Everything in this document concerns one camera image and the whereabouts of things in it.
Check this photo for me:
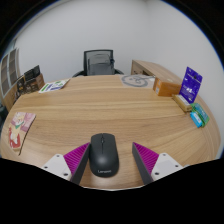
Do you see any orange cardboard box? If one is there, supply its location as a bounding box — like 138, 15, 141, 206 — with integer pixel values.
152, 78, 183, 98

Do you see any white sheet with green-purple print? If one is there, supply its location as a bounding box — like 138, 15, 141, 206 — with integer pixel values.
38, 78, 71, 94

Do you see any small tan box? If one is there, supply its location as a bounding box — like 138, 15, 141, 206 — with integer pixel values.
171, 94, 193, 113

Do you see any black open box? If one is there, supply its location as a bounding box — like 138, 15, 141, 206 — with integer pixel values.
23, 65, 41, 82

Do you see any wooden shelf unit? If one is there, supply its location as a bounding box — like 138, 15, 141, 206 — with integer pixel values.
0, 48, 22, 111

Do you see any purple standing card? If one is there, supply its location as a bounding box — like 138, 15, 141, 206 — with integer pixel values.
179, 66, 203, 104

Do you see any small blue box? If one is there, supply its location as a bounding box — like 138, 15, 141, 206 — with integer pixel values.
189, 111, 204, 129

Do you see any grey mesh office chair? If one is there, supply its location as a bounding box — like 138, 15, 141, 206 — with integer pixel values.
72, 49, 125, 78

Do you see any low wooden side cabinet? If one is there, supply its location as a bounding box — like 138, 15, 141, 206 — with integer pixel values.
130, 59, 184, 84

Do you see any wide brown cardboard box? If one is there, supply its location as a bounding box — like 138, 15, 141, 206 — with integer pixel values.
24, 73, 46, 94

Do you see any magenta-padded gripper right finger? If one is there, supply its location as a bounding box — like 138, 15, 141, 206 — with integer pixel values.
131, 142, 184, 186

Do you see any tall brown cardboard box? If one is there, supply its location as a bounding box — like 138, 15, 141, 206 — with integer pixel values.
15, 75, 27, 98

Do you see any grey mat with circle print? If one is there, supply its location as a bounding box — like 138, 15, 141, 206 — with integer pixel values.
120, 74, 156, 89

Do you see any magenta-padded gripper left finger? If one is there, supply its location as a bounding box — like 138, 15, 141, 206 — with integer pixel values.
41, 142, 92, 186

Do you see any black computer mouse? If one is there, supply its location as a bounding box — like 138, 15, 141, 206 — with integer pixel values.
88, 132, 120, 178

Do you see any small green box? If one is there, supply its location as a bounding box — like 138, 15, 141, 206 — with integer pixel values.
190, 102, 211, 127

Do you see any pink cartoon-print mouse pad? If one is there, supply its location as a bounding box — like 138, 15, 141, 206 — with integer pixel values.
7, 111, 37, 156

